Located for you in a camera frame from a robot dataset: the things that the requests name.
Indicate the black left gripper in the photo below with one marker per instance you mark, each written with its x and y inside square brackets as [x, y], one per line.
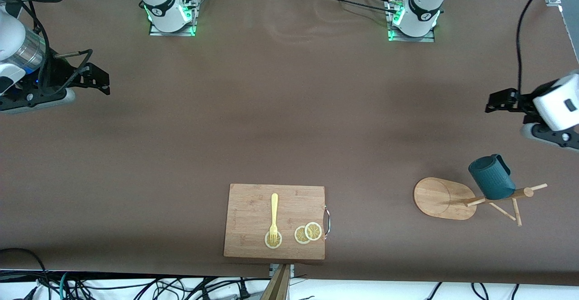
[520, 102]

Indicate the black power plug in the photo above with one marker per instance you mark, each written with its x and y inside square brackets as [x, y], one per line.
[244, 291]

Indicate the metal post bracket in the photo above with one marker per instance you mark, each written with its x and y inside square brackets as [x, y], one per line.
[291, 269]

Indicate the teal ceramic cup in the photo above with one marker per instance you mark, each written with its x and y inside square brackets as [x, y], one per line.
[493, 180]

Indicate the lemon slice under fork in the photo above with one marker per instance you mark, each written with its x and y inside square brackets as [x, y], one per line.
[268, 241]

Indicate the wooden post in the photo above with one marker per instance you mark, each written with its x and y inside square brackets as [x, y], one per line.
[277, 286]

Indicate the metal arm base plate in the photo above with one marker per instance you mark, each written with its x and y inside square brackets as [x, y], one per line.
[412, 39]
[192, 17]

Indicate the wooden mug rack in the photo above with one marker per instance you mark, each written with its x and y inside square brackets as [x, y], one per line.
[438, 198]

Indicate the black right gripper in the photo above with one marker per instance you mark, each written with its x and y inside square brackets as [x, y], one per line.
[58, 74]

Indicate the bamboo cutting board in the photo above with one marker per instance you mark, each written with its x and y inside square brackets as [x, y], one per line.
[253, 214]

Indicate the yellow plastic fork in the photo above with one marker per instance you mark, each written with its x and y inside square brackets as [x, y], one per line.
[274, 209]

